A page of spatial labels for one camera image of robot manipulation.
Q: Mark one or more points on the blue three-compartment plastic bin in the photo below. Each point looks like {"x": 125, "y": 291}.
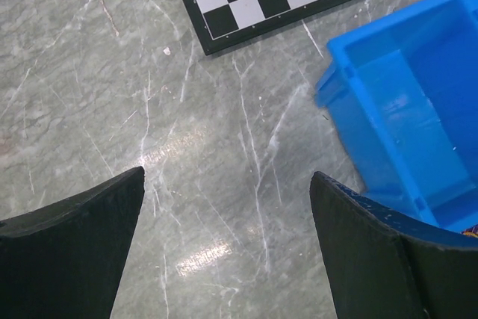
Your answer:
{"x": 402, "y": 93}

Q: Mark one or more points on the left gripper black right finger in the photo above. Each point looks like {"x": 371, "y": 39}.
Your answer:
{"x": 383, "y": 264}

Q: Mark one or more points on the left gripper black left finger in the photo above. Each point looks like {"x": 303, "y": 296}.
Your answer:
{"x": 66, "y": 260}

